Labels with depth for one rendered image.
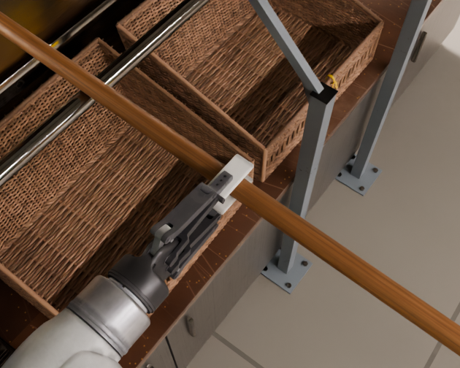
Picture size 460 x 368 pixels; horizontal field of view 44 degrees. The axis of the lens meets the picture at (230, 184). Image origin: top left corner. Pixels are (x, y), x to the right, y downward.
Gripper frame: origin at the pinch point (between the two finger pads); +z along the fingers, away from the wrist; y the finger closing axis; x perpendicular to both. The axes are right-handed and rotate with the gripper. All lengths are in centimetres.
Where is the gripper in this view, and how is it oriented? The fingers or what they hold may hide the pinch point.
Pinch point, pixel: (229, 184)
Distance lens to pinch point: 78.1
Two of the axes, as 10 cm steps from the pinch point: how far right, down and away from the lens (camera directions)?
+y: 0.0, 5.0, 8.7
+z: 6.2, -6.8, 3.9
